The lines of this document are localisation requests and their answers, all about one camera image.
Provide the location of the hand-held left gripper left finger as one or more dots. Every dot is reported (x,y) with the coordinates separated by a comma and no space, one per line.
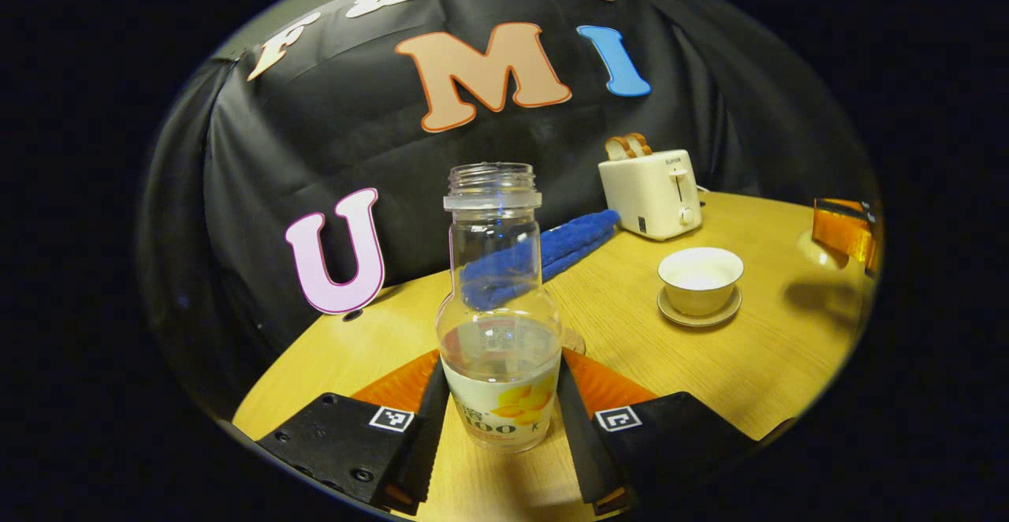
(430,435)

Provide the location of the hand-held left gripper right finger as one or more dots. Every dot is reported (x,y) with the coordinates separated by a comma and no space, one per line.
(579,443)

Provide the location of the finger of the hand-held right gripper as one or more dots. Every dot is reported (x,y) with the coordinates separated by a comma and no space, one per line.
(839,226)

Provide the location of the clear water bottle yellow label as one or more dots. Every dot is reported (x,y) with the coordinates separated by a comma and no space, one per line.
(500,396)

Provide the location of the round cork coaster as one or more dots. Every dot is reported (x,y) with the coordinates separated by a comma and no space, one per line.
(574,342)

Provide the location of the white teacup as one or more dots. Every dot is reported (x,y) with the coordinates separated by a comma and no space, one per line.
(700,289)

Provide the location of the white toaster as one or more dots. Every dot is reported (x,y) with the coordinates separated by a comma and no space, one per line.
(650,195)

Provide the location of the blue towel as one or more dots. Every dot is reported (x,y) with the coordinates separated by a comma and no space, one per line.
(579,238)

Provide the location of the bread slice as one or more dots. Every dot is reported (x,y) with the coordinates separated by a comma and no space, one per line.
(617,149)
(640,143)

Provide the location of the black backdrop cloth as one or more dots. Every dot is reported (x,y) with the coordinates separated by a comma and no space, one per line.
(355,143)

